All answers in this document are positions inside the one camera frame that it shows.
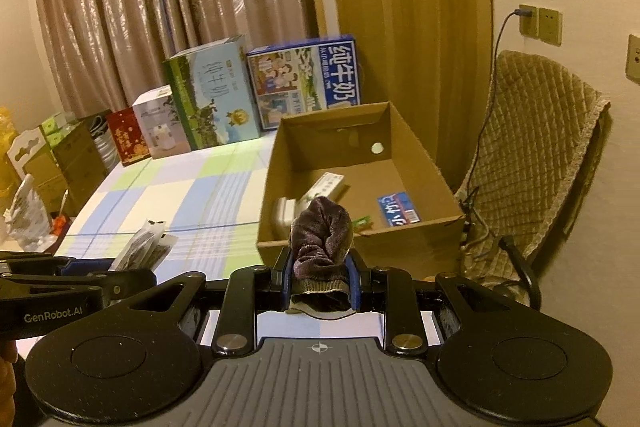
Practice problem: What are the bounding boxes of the grey sachet packet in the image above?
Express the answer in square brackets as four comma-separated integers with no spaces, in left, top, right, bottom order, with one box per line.
[110,220,178,271]

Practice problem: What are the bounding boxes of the dark purple sock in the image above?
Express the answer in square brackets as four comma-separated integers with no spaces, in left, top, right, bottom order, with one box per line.
[288,196,354,320]

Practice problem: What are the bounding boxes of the green candy packet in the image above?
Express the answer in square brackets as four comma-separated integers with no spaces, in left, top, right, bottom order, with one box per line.
[352,216,373,234]

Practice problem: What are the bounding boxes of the white square night light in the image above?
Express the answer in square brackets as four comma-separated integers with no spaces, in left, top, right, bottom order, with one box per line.
[271,197,297,241]

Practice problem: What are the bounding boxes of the blue grey card box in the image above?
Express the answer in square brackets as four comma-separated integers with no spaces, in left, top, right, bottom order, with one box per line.
[378,192,421,227]

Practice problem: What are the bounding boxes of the white parrot ointment box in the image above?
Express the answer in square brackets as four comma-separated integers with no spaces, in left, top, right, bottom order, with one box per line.
[298,171,345,205]

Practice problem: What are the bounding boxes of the person left hand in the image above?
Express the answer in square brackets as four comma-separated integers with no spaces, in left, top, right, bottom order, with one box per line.
[0,340,18,427]

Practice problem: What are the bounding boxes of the crumpled silver bag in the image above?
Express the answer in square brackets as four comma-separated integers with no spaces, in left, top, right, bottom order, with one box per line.
[3,173,56,253]

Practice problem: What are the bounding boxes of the brown cardboard box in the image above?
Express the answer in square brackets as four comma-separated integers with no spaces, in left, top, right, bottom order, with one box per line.
[257,102,463,280]

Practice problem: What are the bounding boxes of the yellow plastic bag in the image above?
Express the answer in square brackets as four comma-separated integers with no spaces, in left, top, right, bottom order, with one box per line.
[0,107,21,212]

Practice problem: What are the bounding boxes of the brown cartons pile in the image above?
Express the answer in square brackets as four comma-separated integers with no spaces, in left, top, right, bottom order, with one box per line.
[6,112,111,217]

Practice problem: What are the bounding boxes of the checked bed sheet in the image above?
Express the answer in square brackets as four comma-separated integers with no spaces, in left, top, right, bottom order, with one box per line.
[14,131,442,348]

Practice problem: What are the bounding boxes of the red gift box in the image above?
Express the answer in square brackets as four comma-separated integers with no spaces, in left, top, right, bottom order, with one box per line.
[106,107,151,167]

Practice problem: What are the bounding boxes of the green tissue packs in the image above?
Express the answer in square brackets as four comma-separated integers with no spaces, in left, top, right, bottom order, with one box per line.
[39,112,79,148]

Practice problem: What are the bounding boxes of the white humidifier box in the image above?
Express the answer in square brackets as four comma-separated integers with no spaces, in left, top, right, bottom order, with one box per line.
[132,84,191,159]

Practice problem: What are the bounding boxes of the blue milk carton box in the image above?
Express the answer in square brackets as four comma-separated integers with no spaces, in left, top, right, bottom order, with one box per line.
[246,35,361,130]

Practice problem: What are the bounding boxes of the green milk carton box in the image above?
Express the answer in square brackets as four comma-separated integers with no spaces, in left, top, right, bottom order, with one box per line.
[163,35,262,150]

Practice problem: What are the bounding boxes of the quilted chair cover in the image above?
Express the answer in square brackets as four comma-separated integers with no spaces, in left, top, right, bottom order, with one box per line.
[456,50,610,286]

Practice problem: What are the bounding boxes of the yellow curtain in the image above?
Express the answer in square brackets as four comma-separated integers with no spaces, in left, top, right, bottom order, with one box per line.
[336,0,494,188]

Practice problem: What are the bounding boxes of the wall socket with plug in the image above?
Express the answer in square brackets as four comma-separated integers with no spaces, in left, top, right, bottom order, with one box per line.
[516,4,539,39]

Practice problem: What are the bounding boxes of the black power cable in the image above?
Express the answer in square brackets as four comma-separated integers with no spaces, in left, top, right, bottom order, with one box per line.
[456,8,544,308]

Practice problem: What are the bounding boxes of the wall switch plate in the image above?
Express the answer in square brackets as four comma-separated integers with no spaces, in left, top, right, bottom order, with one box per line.
[625,35,640,83]

